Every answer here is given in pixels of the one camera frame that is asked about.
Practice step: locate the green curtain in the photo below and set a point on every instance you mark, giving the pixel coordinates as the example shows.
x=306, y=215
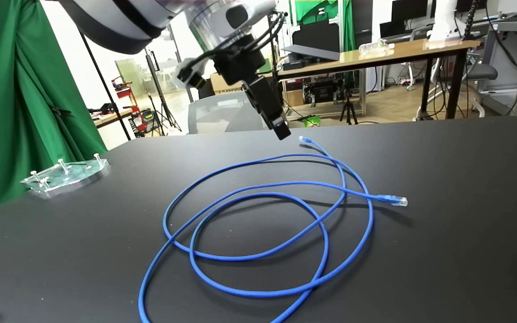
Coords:
x=8, y=118

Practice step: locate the black office chair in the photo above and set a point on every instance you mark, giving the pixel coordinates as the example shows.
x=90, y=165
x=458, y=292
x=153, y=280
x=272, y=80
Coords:
x=482, y=73

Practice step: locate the clear acrylic plate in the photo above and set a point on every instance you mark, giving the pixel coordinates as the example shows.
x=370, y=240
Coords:
x=67, y=172

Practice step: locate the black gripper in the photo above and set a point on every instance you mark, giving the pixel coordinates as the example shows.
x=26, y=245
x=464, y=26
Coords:
x=241, y=62

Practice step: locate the green backdrop cloth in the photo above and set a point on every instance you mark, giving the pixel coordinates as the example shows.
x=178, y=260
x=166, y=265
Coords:
x=324, y=9

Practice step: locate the long wooden table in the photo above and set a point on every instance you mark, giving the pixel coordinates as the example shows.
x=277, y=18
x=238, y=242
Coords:
x=390, y=52

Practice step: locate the small black tripod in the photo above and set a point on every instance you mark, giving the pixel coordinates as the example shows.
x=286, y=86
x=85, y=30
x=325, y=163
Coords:
x=349, y=107

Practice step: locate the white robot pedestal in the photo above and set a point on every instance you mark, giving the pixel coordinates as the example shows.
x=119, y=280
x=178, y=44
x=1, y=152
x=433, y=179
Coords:
x=446, y=19

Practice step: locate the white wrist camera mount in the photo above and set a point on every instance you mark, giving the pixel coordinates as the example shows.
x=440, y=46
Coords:
x=193, y=68

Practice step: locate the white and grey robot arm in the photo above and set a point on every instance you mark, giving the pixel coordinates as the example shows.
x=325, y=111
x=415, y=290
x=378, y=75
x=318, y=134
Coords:
x=121, y=18

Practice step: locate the black light stand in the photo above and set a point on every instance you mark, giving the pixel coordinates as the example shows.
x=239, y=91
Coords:
x=106, y=86

